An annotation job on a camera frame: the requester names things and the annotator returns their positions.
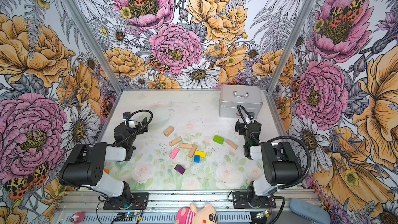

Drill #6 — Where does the green wood block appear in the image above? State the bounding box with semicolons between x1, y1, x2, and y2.
213;135;224;145

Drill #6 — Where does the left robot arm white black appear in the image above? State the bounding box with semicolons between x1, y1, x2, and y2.
58;118;152;209

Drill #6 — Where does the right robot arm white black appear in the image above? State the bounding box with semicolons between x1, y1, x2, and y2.
232;121;302;209

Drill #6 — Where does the pink wood block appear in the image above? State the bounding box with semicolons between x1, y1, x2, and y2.
170;148;180;159

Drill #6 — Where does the yellow wood block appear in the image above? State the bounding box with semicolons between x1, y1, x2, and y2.
195;150;206;159

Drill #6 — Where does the natural wood block with hole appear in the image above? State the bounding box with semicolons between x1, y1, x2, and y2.
169;136;182;147

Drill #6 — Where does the blue wood block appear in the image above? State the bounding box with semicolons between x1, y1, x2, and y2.
194;155;200;163

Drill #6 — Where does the purple wood block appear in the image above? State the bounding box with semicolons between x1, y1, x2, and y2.
174;164;186;175

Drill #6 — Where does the silver aluminium case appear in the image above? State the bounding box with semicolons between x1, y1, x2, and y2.
219;85;263;118

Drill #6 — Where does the small pink toy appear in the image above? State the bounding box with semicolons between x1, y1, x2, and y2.
70;211;86;224

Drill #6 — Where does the pink plush pig toy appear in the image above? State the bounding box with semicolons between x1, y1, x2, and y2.
175;203;219;224

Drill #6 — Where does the blue grey cushion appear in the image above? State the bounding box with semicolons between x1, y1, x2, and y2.
290;199;331;224

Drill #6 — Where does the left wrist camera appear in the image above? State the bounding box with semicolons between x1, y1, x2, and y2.
122;112;131;120

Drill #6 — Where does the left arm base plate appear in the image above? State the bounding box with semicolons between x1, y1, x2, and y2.
103;192;149;211

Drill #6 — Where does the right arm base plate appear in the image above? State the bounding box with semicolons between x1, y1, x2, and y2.
228;190;276;209

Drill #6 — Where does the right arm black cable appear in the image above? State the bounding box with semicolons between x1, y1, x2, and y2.
237;104;312;190

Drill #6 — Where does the aluminium front rail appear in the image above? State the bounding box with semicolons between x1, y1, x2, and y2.
52;189;321;224

